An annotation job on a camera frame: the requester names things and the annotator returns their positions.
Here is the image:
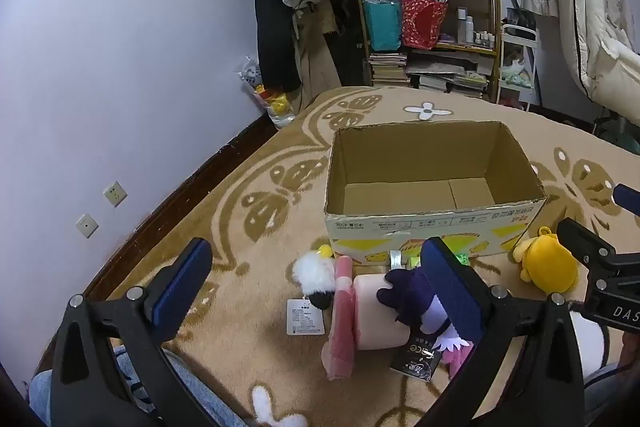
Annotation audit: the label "narrow stack of books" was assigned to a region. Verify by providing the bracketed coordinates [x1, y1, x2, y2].
[369, 52, 412, 87]

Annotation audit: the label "white paper hang tag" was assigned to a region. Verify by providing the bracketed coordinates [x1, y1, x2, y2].
[286, 298, 326, 337]

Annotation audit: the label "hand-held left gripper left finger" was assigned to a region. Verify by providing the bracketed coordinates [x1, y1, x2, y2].
[47, 237, 215, 427]

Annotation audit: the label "white and brown plush toy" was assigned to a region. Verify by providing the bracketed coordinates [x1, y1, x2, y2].
[570, 312, 609, 381]

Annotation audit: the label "black hanging garment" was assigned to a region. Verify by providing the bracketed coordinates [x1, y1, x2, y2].
[324, 0, 372, 88]

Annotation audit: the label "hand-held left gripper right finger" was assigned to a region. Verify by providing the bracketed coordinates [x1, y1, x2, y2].
[420, 237, 589, 427]

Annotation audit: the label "yellow plush toy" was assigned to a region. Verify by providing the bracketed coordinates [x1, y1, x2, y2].
[510, 227, 581, 293]

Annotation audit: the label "black foil packet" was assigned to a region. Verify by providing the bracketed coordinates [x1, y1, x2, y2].
[390, 341, 444, 382]

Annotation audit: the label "white metal cart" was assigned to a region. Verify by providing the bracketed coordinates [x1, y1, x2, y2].
[500, 8, 539, 111]

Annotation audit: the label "white padded chair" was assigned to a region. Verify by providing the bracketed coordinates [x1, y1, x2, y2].
[550, 0, 640, 114]

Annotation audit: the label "white and black plush toy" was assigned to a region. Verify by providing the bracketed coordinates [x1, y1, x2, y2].
[292, 244, 342, 311]

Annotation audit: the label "person's jeans leg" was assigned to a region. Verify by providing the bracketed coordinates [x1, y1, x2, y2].
[582, 362, 640, 427]
[27, 347, 247, 427]

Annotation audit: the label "wooden shelf rack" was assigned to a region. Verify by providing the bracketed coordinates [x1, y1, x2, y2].
[350, 0, 503, 104]

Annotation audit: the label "pink and cream plush toy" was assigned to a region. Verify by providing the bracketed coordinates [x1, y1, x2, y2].
[322, 256, 417, 381]

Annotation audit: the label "teal bag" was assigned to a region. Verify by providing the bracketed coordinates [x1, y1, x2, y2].
[362, 0, 403, 52]

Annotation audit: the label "wide stack of books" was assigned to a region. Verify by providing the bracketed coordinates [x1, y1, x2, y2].
[407, 52, 494, 98]

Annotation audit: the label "beige hanging trousers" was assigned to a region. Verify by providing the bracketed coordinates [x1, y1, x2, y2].
[292, 0, 347, 108]

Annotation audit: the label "black hanging coat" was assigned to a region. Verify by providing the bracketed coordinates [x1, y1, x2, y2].
[248, 0, 302, 94]

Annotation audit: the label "purple plush doll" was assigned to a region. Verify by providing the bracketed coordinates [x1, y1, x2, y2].
[376, 267, 473, 352]

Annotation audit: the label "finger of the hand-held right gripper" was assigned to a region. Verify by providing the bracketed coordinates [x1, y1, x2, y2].
[612, 184, 640, 216]
[556, 218, 617, 279]

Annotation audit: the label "white wall socket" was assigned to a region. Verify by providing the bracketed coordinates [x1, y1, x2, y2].
[102, 181, 127, 208]
[76, 213, 99, 239]

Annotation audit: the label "cardboard box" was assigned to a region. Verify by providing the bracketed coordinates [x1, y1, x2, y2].
[324, 121, 547, 266]

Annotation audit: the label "plastic bag of toys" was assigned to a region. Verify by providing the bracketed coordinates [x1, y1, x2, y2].
[237, 56, 297, 128]

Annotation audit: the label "bright pink soft toy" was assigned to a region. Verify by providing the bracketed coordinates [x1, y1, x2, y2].
[442, 340, 475, 381]

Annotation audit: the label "red patterned bag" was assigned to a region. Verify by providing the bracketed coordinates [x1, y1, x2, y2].
[400, 0, 450, 50]

